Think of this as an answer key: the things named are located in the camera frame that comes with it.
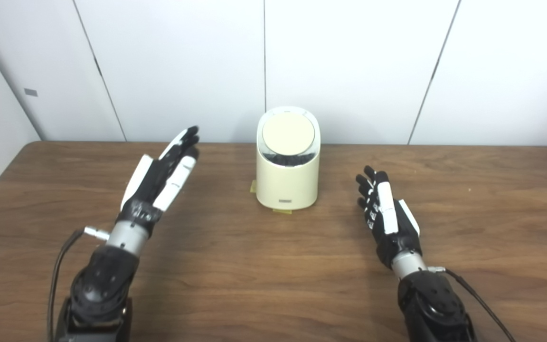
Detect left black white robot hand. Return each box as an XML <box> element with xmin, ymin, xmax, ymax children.
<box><xmin>114</xmin><ymin>125</ymin><xmax>200</xmax><ymax>238</ymax></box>

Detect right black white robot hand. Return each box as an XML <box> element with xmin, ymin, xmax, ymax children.
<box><xmin>355</xmin><ymin>165</ymin><xmax>422</xmax><ymax>270</ymax></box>

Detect round cream bin lid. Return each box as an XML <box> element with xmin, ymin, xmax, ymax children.
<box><xmin>262</xmin><ymin>113</ymin><xmax>315</xmax><ymax>156</ymax></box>

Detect cream-colored trash bin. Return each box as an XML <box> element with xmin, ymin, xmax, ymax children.
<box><xmin>256</xmin><ymin>106</ymin><xmax>321</xmax><ymax>210</ymax></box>

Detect black bin liner bag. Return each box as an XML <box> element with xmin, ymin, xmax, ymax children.
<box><xmin>264</xmin><ymin>153</ymin><xmax>314</xmax><ymax>167</ymax></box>

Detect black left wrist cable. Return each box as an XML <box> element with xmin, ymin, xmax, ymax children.
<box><xmin>47</xmin><ymin>227</ymin><xmax>111</xmax><ymax>342</ymax></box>

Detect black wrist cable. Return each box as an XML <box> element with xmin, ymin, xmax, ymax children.
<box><xmin>47</xmin><ymin>227</ymin><xmax>111</xmax><ymax>342</ymax></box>
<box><xmin>426</xmin><ymin>266</ymin><xmax>516</xmax><ymax>342</ymax></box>

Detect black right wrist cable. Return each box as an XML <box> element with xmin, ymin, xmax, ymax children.
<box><xmin>426</xmin><ymin>266</ymin><xmax>516</xmax><ymax>342</ymax></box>

